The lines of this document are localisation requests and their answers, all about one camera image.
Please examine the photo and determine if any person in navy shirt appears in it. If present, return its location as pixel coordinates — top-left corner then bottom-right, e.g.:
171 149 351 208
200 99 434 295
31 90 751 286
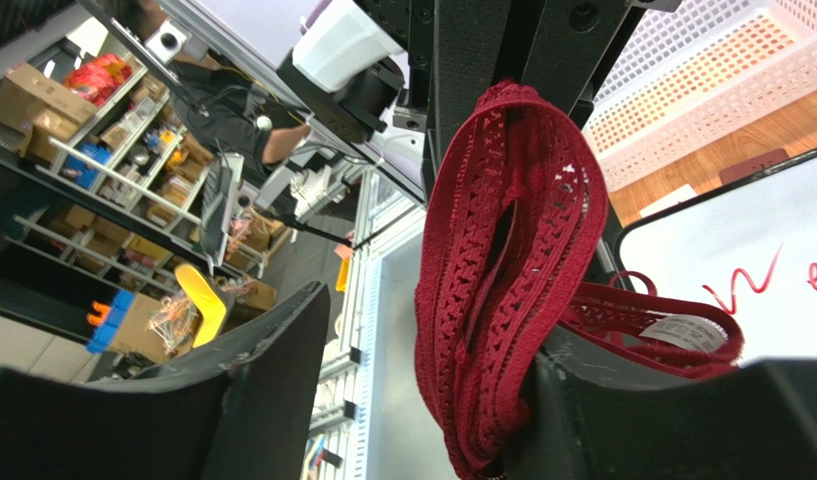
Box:
169 60 310 183

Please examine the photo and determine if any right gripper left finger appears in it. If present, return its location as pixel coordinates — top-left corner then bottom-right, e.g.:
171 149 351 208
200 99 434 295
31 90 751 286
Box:
0 282 330 479

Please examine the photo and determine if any dark red bra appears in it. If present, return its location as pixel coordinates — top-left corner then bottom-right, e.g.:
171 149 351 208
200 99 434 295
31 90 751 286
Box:
415 80 745 479

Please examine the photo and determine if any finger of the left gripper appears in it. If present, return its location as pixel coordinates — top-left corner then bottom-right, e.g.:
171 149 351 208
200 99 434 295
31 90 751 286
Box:
424 0 635 195

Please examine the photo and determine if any white plastic basket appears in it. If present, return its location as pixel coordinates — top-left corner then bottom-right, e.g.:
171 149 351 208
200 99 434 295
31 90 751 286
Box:
583 1 817 191

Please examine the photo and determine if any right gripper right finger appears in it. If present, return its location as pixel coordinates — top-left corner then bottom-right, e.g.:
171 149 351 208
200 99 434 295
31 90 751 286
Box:
503 327 817 479

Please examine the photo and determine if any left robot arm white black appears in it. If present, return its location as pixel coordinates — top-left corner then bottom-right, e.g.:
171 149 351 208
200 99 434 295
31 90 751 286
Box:
278 1 645 202

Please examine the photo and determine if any aluminium frame rail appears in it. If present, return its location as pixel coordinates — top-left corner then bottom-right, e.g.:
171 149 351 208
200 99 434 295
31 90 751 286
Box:
303 173 423 480

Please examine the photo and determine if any whiteboard with red writing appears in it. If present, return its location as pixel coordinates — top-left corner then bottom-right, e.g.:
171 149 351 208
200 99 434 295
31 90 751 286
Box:
615 149 817 364

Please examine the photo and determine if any storage shelf with boxes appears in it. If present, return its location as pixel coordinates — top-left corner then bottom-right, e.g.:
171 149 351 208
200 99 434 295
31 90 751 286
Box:
0 39 289 334

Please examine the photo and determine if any yellow chair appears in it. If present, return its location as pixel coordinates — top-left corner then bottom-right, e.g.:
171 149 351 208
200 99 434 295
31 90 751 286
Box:
174 263 236 348

